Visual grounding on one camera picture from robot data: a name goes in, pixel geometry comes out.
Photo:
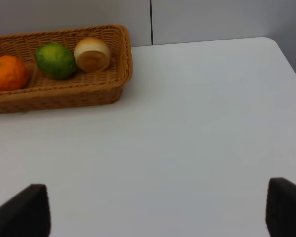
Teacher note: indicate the orange wicker basket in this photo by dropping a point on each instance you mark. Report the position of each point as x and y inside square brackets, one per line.
[83, 89]

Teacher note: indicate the red yellow peach fruit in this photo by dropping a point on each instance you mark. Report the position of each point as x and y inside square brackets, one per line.
[92, 54]

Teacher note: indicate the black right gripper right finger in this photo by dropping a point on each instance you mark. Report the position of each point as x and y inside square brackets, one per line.
[280, 214]

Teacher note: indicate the orange tangerine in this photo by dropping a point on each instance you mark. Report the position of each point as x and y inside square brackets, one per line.
[13, 74]

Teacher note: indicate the green lime fruit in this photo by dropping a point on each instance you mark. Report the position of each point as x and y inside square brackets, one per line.
[55, 61]

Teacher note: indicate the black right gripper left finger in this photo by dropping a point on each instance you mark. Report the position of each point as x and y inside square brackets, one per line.
[27, 214]

